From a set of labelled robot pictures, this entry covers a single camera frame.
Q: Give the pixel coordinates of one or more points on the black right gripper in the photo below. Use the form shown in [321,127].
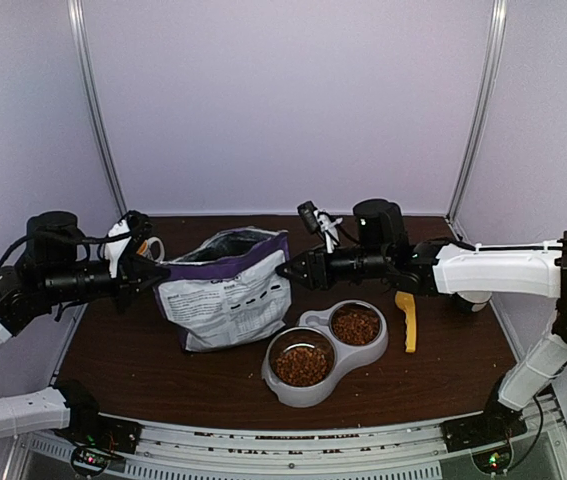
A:
[318,275]

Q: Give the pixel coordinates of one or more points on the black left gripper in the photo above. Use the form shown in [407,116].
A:
[129,278]

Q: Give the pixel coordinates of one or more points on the purple pet food bag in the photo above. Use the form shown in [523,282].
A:
[226,292]

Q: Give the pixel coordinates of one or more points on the yellow plastic scoop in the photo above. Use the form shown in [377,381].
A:
[406,303]

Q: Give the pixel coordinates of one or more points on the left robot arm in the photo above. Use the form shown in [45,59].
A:
[55,266]

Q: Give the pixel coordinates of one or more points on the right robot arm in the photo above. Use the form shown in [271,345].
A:
[446,267]

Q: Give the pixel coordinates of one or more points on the patterned mug orange inside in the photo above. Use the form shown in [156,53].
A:
[153,249]

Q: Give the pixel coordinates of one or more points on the steel bowl near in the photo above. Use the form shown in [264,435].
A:
[297,337]

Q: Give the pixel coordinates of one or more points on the steel bowl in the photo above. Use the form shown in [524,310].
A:
[352,307]
[297,337]

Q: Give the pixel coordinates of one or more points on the steel bowl far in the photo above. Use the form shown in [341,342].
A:
[352,307]

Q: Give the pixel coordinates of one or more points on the brown kibble far bowl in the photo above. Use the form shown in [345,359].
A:
[356,329]

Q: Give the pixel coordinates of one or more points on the brown kibble bowl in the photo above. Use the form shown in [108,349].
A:
[356,329]
[302,366]

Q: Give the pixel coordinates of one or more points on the grey double bowl feeder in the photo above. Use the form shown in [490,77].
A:
[347,359]

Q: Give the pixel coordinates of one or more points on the brown kibble near bowl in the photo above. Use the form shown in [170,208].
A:
[302,366]

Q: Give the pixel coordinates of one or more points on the dark blue dotted bowl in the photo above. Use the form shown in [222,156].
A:
[471,305]

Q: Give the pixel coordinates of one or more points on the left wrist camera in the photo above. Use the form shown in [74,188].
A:
[140,226]

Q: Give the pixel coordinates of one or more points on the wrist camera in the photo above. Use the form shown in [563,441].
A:
[306,212]
[140,226]

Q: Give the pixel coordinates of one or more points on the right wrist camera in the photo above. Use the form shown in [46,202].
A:
[306,212]

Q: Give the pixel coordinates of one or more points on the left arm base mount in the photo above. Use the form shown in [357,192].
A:
[101,446]

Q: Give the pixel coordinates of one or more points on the front aluminium rail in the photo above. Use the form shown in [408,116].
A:
[417,450]

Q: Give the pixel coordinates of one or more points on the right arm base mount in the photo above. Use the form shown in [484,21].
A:
[487,439]

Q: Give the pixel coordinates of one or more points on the left aluminium frame post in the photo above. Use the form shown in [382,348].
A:
[79,32]

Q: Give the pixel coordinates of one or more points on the aluminium frame post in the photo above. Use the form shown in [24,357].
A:
[79,32]
[492,60]

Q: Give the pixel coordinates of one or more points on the right aluminium frame post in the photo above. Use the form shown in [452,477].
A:
[492,60]

